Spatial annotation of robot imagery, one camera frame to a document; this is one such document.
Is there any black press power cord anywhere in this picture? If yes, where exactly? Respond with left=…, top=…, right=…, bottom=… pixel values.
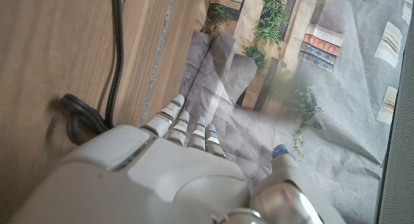
left=47, top=0, right=125, bottom=146

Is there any printed backdrop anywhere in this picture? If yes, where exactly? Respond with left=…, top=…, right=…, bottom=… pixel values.
left=179, top=0, right=409, bottom=224

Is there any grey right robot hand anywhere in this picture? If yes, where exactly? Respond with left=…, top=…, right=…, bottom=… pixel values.
left=9, top=94, right=347, bottom=224

